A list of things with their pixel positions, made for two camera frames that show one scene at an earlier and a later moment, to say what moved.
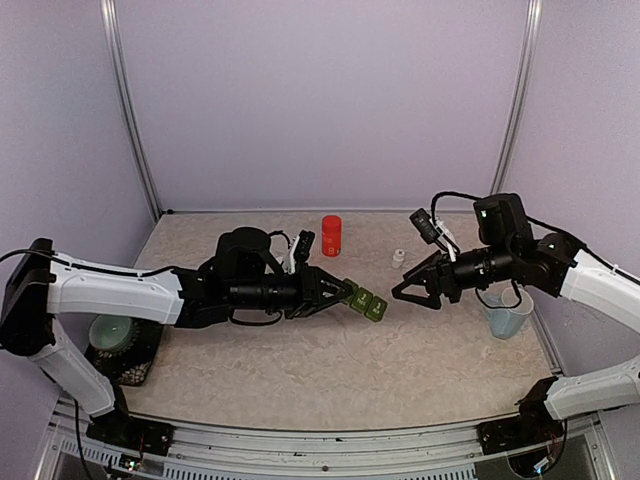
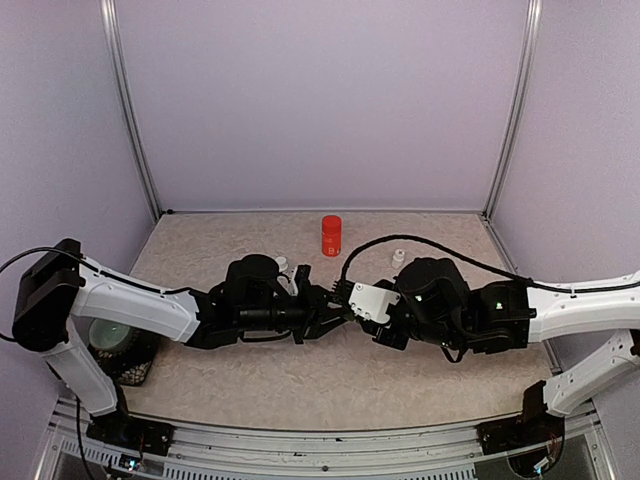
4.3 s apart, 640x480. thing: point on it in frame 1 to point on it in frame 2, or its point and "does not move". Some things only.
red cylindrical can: (331, 228) does not move
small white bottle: (398, 258) does not move
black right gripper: (427, 274) to (386, 338)
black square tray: (129, 366) does not move
